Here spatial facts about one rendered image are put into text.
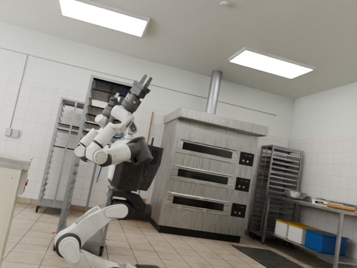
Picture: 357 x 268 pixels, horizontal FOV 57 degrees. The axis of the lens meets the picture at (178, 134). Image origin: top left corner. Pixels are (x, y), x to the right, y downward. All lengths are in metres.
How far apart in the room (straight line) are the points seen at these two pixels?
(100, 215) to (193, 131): 3.60
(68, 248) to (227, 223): 4.00
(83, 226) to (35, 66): 4.70
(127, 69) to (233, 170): 2.73
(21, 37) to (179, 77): 2.95
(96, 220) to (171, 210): 3.40
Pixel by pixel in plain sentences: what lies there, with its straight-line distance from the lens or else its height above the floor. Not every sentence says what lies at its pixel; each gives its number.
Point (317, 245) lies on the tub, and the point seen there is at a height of 0.32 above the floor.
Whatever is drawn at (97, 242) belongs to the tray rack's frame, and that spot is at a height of 0.15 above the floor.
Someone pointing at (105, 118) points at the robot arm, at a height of 1.26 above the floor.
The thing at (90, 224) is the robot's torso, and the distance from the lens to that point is 2.09.
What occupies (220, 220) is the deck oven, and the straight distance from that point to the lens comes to 5.68.
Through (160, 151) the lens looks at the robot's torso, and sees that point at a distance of 2.10.
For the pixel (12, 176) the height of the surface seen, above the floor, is 0.80.
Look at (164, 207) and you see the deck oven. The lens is 5.36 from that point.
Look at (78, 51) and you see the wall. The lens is 6.48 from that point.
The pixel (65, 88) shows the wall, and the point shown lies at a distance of 6.32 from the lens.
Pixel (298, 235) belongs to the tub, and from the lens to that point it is 5.70.
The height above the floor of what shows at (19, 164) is 0.87.
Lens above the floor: 0.98
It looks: 7 degrees up
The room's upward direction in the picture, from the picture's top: 10 degrees clockwise
